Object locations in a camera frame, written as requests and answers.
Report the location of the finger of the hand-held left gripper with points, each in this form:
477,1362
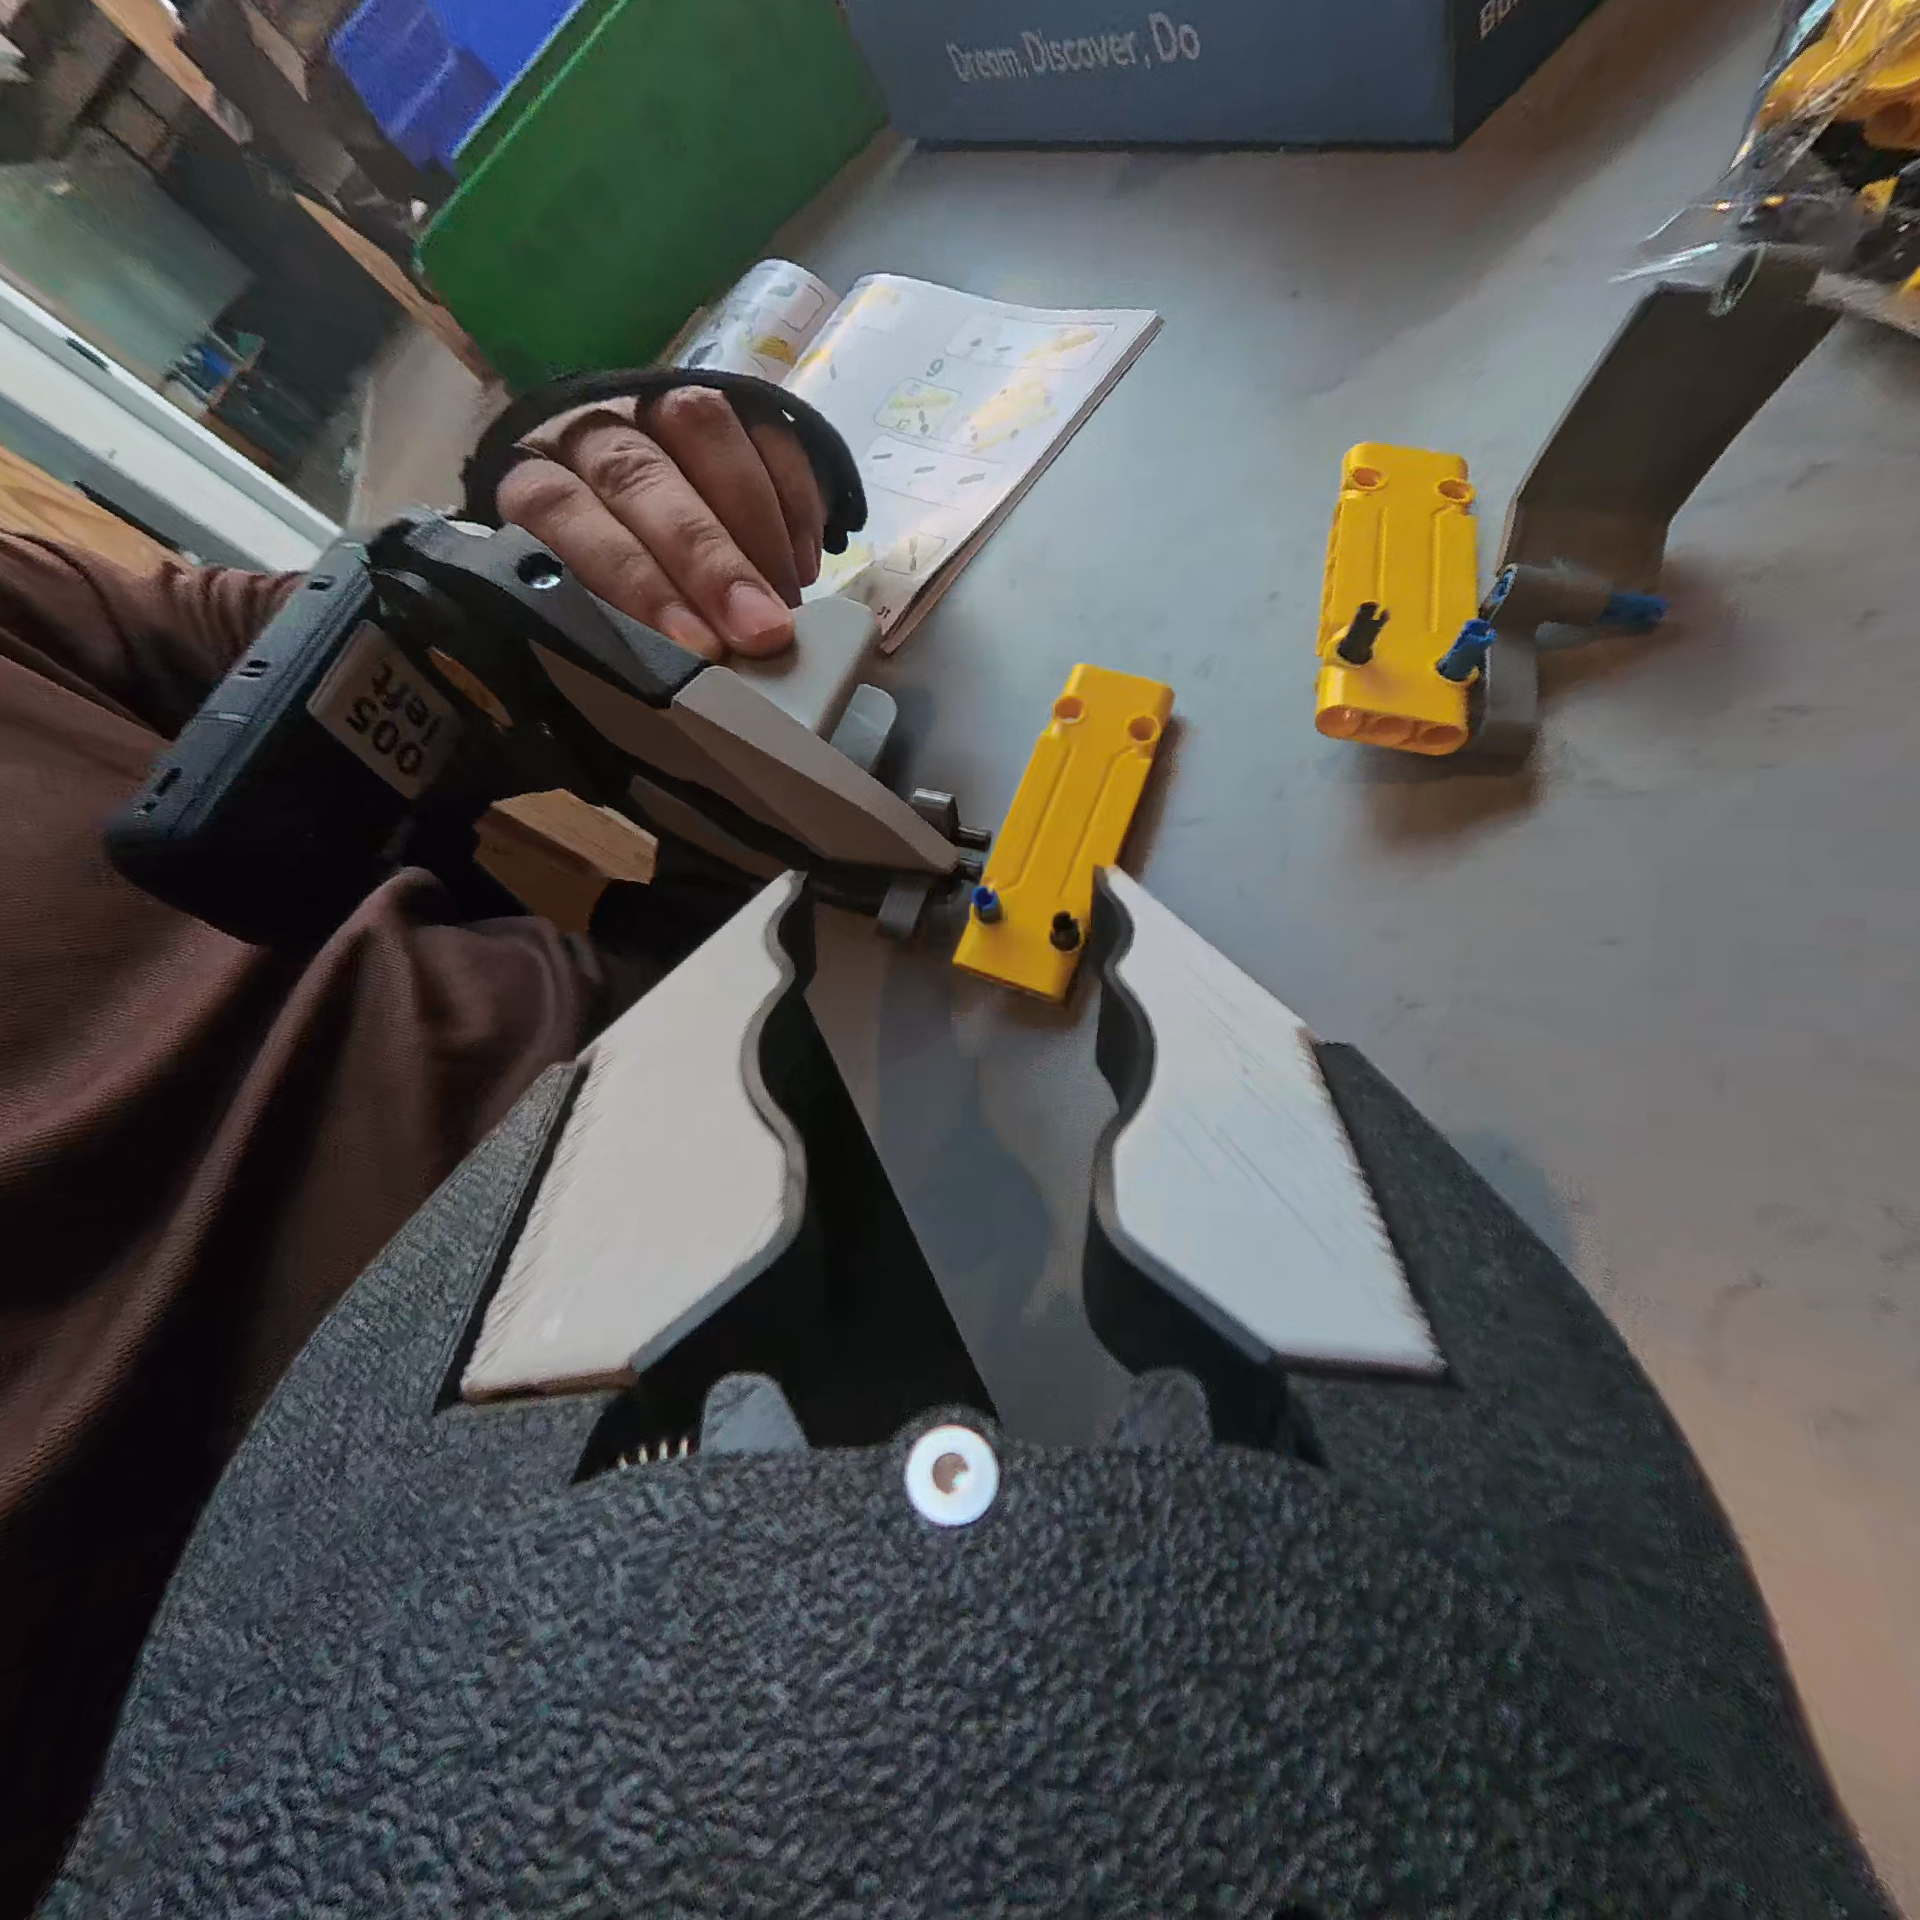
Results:
720,839
810,788

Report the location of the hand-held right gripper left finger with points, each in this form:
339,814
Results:
644,1186

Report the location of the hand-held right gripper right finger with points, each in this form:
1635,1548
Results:
1260,1186

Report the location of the grey bent beam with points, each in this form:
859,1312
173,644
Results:
900,909

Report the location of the yellow panel brick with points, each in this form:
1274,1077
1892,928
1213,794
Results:
1072,810

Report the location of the yellow grey brick assembly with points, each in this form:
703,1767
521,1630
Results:
1394,600

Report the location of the person's left forearm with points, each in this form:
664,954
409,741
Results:
136,645

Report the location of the grey desk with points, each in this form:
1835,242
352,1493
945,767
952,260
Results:
1576,931

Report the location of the person's left hand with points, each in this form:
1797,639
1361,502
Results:
660,510

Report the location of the instruction booklet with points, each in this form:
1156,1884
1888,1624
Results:
973,405

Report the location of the green plastic bin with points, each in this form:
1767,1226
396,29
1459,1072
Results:
644,182

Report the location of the blue plastic bin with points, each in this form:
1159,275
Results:
435,61

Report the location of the blue robot kit box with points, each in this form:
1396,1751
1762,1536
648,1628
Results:
1170,76

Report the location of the bag of yellow bricks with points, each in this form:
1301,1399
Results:
1845,119

